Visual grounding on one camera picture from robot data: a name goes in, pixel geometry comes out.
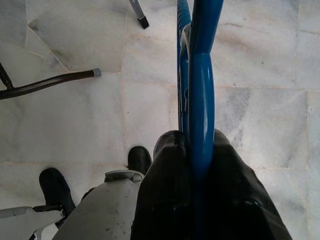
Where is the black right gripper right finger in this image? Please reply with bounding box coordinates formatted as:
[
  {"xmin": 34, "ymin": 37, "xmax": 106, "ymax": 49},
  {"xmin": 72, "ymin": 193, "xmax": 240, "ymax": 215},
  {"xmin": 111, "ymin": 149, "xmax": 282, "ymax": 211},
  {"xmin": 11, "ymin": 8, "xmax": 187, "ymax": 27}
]
[{"xmin": 207, "ymin": 129, "xmax": 293, "ymax": 240}]

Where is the silver metal clothes rack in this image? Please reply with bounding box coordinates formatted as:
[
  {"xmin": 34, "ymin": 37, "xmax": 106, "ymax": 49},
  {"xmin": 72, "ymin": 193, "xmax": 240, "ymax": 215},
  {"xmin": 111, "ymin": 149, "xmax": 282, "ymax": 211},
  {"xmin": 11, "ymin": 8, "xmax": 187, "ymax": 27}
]
[{"xmin": 128, "ymin": 0, "xmax": 150, "ymax": 29}]

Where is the blue plastic hanger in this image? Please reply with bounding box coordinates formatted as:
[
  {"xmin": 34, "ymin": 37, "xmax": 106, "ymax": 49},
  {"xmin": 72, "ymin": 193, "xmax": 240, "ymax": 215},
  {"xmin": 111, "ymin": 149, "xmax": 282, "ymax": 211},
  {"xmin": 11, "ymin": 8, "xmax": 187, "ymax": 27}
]
[{"xmin": 176, "ymin": 0, "xmax": 224, "ymax": 240}]

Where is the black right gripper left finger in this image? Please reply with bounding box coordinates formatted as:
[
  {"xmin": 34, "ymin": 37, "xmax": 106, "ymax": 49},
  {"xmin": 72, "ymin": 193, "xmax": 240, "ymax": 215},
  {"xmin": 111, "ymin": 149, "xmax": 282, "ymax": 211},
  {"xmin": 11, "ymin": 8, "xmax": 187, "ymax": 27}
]
[{"xmin": 131, "ymin": 131, "xmax": 201, "ymax": 240}]

